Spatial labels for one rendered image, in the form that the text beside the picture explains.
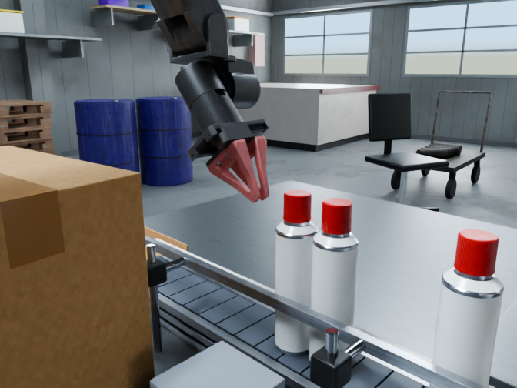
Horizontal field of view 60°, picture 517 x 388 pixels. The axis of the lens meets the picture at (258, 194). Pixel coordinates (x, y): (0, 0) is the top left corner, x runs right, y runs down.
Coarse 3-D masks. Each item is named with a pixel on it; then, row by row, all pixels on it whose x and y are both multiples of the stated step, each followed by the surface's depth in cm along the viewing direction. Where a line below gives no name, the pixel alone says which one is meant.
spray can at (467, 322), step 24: (480, 240) 39; (456, 264) 41; (480, 264) 39; (456, 288) 40; (480, 288) 39; (456, 312) 40; (480, 312) 39; (456, 336) 41; (480, 336) 40; (432, 360) 44; (456, 360) 41; (480, 360) 40; (480, 384) 41
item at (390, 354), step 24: (192, 264) 65; (240, 288) 58; (264, 288) 57; (288, 312) 53; (312, 312) 51; (360, 336) 46; (384, 360) 44; (408, 360) 43; (432, 384) 41; (456, 384) 40
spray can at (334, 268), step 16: (336, 208) 48; (336, 224) 49; (320, 240) 50; (336, 240) 49; (352, 240) 50; (320, 256) 50; (336, 256) 49; (352, 256) 50; (320, 272) 50; (336, 272) 49; (352, 272) 50; (320, 288) 51; (336, 288) 50; (352, 288) 51; (320, 304) 51; (336, 304) 50; (352, 304) 52; (352, 320) 52; (320, 336) 52
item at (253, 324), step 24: (168, 288) 74; (192, 288) 74; (216, 288) 74; (192, 312) 67; (216, 312) 67; (240, 312) 67; (264, 312) 67; (240, 336) 61; (264, 336) 61; (288, 360) 56; (360, 360) 56; (360, 384) 51; (384, 384) 51; (408, 384) 51
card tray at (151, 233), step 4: (148, 228) 105; (148, 232) 105; (152, 232) 104; (156, 232) 103; (152, 236) 104; (156, 236) 103; (160, 236) 102; (164, 236) 101; (168, 236) 100; (164, 240) 101; (168, 240) 100; (172, 240) 99; (176, 240) 98; (172, 244) 99; (176, 244) 98; (180, 244) 97; (184, 244) 96; (180, 248) 97; (184, 248) 96
